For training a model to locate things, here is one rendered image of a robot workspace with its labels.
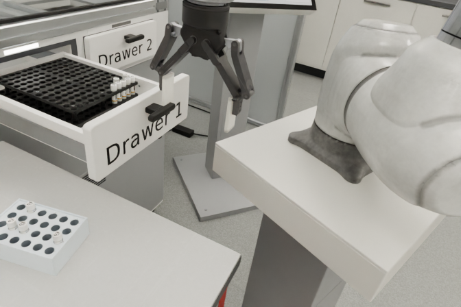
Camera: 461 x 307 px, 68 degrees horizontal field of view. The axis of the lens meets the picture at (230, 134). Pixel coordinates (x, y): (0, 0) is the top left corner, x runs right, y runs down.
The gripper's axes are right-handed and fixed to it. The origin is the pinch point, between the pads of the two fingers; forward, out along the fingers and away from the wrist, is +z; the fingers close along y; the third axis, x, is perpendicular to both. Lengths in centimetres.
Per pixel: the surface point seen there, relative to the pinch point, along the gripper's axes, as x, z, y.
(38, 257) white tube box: 31.3, 11.7, 6.3
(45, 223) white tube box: 26.5, 12.0, 10.8
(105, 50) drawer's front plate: -19.4, 2.7, 40.9
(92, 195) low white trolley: 15.8, 15.0, 12.2
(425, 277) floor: -80, 91, -77
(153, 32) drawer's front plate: -41, 2, 41
